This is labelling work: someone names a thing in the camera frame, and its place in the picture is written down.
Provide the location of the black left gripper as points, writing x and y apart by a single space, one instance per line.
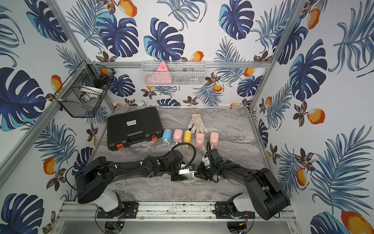
177 177

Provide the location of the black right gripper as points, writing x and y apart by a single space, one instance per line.
200 174

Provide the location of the pink pencil sharpener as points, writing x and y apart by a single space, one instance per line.
177 136
214 139
200 140

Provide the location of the yellow pencil sharpener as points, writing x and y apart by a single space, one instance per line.
187 136

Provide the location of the blue pencil sharpener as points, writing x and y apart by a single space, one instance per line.
166 137

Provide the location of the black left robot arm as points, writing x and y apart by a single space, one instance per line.
93 178

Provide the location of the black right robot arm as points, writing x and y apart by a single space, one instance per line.
266 194

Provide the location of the white knit work glove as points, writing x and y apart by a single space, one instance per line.
196 124

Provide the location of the black plastic tool case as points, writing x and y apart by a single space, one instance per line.
124 130

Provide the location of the pink triangular object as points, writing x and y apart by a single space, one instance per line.
162 75

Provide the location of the clear wall-mounted shelf bin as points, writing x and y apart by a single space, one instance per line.
183 72

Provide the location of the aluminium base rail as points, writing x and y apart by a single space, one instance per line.
155 211

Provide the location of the black wire basket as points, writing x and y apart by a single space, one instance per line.
87 88

